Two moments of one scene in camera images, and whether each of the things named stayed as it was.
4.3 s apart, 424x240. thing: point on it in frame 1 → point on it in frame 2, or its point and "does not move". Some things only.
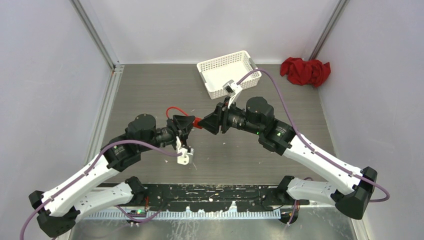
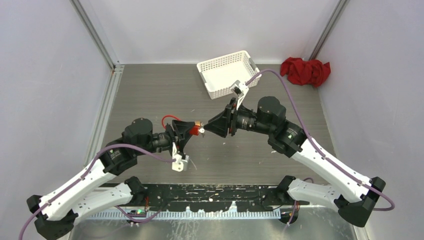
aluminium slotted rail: x=181 y=214 does not move
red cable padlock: x=197 y=119 → x=194 y=130
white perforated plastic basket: x=215 y=73 does not move
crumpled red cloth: x=312 y=72 does not move
